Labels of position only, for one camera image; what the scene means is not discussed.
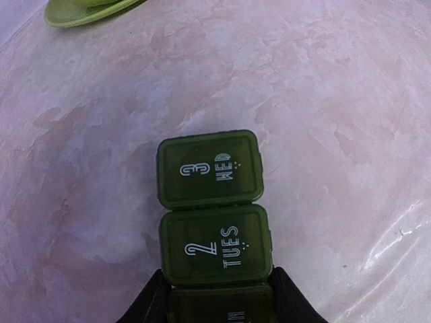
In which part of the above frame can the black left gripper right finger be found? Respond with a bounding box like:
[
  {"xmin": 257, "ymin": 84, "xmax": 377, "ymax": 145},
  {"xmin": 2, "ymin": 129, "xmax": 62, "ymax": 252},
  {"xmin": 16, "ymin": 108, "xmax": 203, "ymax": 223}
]
[{"xmin": 271, "ymin": 266, "xmax": 327, "ymax": 323}]

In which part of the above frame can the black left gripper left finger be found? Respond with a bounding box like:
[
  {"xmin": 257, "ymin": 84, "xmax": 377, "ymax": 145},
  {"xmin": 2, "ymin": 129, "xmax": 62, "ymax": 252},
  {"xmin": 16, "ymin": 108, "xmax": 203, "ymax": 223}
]
[{"xmin": 118, "ymin": 268, "xmax": 172, "ymax": 323}]

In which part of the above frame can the green weekly pill organizer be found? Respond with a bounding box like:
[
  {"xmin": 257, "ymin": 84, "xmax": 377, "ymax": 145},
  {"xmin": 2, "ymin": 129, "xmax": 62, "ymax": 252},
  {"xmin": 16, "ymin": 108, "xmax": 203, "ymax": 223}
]
[{"xmin": 157, "ymin": 130, "xmax": 276, "ymax": 322}]

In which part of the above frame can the green bowl with saucer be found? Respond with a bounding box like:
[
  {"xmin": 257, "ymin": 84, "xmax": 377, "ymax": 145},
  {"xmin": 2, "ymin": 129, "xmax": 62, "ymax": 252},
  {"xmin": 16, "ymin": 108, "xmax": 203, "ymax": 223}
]
[{"xmin": 44, "ymin": 0, "xmax": 144, "ymax": 28}]

